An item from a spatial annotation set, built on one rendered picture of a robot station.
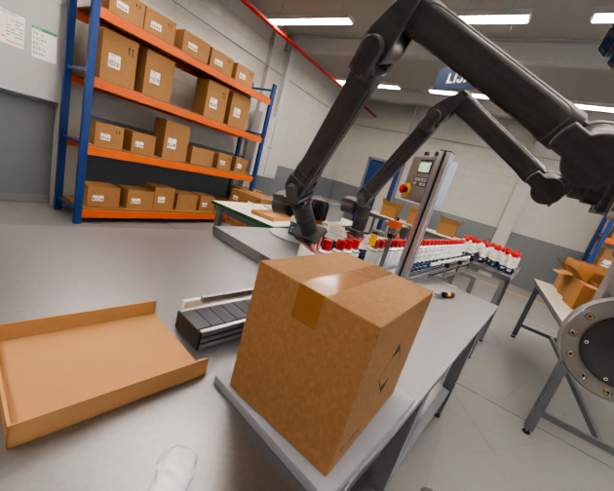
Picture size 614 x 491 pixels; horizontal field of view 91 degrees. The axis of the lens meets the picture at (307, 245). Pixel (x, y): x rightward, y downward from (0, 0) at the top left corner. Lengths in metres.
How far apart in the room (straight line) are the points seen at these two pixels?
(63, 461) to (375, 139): 9.44
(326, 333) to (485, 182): 8.45
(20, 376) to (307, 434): 0.49
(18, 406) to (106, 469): 0.18
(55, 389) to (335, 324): 0.49
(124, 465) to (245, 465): 0.17
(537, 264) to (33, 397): 8.75
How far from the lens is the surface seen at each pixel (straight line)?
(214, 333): 0.79
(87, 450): 0.61
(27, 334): 0.83
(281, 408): 0.59
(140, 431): 0.62
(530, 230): 8.79
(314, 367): 0.51
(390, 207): 6.93
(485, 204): 8.78
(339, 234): 1.57
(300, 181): 0.81
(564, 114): 0.60
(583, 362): 0.83
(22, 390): 0.71
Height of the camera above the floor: 1.29
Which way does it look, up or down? 14 degrees down
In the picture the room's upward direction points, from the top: 16 degrees clockwise
